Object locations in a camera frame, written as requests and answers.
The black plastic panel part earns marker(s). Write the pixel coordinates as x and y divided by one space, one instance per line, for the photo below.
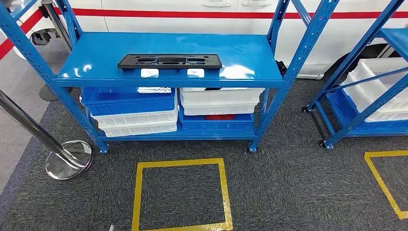
122 64

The red part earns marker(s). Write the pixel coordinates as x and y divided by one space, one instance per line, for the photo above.
220 117

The blue metal shelf rack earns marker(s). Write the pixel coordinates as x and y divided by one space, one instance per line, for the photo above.
95 54

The blue wheeled shelf rack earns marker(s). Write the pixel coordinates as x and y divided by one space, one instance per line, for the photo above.
350 59

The blue plastic crate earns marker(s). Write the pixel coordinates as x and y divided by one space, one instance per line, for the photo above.
127 103
216 125
342 111

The white plastic crate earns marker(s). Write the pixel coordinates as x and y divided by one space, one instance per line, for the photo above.
220 95
379 92
220 110
137 130
137 119

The white car with red stripe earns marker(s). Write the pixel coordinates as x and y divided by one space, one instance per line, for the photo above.
191 27

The yellow floor tape square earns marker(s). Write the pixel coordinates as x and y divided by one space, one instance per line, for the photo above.
382 185
137 191

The red barrier belt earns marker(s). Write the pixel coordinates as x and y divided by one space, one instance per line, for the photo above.
12 40

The black plastic bracket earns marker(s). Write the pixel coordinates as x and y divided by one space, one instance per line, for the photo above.
281 67

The chrome stanchion post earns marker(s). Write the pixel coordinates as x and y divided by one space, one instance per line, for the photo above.
54 17
68 161

